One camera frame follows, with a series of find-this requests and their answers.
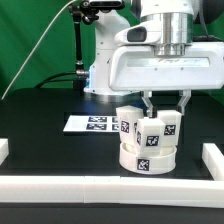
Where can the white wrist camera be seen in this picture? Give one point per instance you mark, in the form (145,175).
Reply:
(145,33)

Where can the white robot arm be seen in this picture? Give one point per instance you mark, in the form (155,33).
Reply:
(176,18)

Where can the white left rail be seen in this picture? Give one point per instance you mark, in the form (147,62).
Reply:
(4,151)

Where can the white round stool seat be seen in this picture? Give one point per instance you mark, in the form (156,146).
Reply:
(163,163)

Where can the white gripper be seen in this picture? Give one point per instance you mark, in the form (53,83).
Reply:
(136,68)

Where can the white front rail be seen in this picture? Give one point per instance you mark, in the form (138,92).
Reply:
(118,190)

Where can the black overhead camera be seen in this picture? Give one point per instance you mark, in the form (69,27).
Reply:
(103,4)

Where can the white paper with markers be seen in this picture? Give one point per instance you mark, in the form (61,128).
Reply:
(90,123)

